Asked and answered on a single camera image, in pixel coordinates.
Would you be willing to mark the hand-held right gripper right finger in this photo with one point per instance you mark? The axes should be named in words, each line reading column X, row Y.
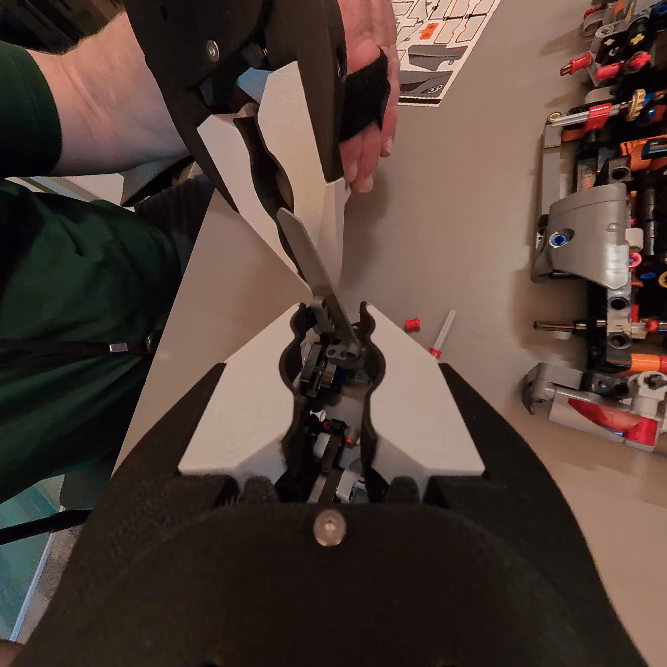
column 422, row 417

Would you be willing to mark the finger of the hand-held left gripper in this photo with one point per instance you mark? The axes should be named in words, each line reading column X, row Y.
column 229, row 156
column 297, row 130

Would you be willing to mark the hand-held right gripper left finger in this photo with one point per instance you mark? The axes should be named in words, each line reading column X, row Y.
column 239, row 417

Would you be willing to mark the grey lego assembly orange stripe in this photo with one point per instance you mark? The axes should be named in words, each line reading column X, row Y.
column 307, row 255

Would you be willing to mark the lego car chassis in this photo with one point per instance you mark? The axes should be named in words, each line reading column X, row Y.
column 589, row 224

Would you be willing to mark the person's left forearm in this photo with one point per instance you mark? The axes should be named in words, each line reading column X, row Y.
column 94, row 104

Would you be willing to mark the grey lego axle red bushes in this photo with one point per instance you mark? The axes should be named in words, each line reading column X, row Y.
column 445, row 331

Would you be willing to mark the small red lego bush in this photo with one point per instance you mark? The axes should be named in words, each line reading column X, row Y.
column 412, row 323

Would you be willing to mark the person's left hand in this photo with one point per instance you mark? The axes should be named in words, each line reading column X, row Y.
column 365, row 26

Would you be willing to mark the black office chair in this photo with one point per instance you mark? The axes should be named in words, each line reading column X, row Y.
column 172, row 208

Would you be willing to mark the black round clip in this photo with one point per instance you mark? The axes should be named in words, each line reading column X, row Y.
column 120, row 347

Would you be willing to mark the sticker sheet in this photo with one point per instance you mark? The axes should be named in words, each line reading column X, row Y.
column 443, row 62

